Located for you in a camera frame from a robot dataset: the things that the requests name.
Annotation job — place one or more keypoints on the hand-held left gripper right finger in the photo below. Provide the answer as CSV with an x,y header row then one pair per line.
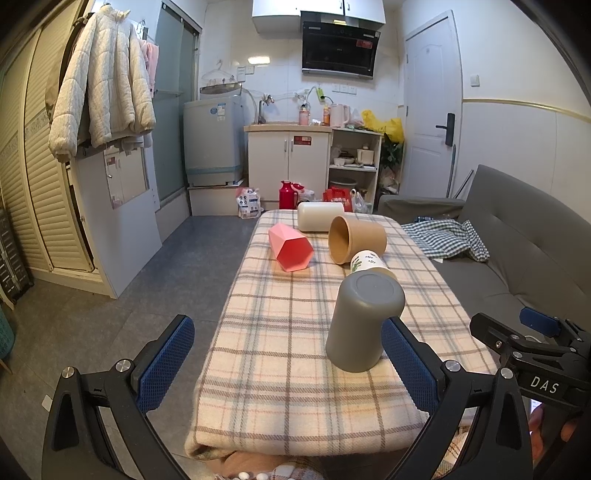
x,y
408,367

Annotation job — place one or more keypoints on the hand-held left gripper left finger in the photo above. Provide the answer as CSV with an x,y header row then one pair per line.
x,y
167,367

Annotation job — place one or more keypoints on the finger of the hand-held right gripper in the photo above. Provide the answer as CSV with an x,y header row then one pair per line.
x,y
538,321
491,334

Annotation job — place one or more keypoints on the grey plastic cup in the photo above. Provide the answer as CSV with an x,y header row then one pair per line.
x,y
360,318

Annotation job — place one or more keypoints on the white cup with plant print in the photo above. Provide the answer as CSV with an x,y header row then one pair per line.
x,y
369,263

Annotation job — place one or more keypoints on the brown paper cup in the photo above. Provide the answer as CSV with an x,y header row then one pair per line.
x,y
364,235

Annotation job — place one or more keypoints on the pink hexagonal cup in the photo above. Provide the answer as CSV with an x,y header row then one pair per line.
x,y
291,249

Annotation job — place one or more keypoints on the plain white cup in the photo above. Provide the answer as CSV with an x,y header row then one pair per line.
x,y
318,217

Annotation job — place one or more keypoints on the person's right hand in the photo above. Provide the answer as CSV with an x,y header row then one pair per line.
x,y
568,431

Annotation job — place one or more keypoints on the grey sofa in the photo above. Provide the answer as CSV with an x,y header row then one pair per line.
x,y
508,230

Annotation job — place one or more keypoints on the green checked cloth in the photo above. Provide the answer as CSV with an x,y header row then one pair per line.
x,y
443,237

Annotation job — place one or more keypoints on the plaid blanket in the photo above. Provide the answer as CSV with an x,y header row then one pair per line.
x,y
277,346

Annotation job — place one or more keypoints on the white panel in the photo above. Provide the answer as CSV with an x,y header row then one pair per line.
x,y
124,240

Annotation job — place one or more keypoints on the teal basket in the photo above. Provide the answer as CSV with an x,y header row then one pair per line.
x,y
5,332

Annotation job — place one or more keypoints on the white plastic bag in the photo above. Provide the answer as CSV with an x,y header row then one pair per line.
x,y
359,203

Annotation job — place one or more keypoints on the white washing machine platform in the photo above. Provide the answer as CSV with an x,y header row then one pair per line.
x,y
212,201

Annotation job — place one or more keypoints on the white printed packet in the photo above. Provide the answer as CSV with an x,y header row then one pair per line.
x,y
248,203

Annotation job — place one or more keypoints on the black crate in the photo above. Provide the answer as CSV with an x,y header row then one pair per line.
x,y
11,263

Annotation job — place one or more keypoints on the red bag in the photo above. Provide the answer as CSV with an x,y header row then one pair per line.
x,y
334,194

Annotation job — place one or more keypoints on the green plant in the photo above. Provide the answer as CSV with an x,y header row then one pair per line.
x,y
392,157

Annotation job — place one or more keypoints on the red thermos jug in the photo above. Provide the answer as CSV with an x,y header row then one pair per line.
x,y
287,196

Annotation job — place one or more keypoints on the white open shelf unit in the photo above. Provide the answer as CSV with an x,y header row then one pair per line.
x,y
376,157

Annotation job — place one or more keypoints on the louvred wardrobe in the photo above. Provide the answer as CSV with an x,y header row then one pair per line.
x,y
41,194

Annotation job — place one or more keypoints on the yellow plastic bag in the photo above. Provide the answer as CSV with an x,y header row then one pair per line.
x,y
390,127

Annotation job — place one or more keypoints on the grey washing machine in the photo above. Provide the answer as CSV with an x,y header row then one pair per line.
x,y
212,138

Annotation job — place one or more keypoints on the white sink cabinet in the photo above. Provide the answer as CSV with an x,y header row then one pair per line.
x,y
277,161

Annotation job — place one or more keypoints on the glass sliding door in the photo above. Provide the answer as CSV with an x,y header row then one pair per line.
x,y
173,129

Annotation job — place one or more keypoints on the white door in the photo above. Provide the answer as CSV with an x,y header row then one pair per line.
x,y
429,92

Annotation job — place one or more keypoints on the white electric kettle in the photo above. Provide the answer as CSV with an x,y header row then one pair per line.
x,y
338,116

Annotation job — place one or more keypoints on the orange bottle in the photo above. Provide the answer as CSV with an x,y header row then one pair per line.
x,y
326,116

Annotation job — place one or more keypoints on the pink bottle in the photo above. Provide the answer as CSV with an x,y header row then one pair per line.
x,y
303,116

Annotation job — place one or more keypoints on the metal faucet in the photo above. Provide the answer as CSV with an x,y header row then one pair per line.
x,y
262,110

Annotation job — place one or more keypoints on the white quilted jacket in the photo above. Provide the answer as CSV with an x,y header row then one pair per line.
x,y
101,83

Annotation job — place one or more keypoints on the white clothes hanger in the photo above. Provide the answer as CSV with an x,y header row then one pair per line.
x,y
220,76

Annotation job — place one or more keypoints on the pink garment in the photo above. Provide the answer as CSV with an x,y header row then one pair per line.
x,y
151,60

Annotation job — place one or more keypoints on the black range hood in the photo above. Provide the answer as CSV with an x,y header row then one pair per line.
x,y
337,46

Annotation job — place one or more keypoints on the white light switch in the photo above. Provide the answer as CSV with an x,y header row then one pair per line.
x,y
474,80

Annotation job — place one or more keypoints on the white wall sockets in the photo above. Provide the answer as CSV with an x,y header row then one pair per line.
x,y
344,88

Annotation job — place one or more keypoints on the white wall cabinet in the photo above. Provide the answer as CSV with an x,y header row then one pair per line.
x,y
277,14

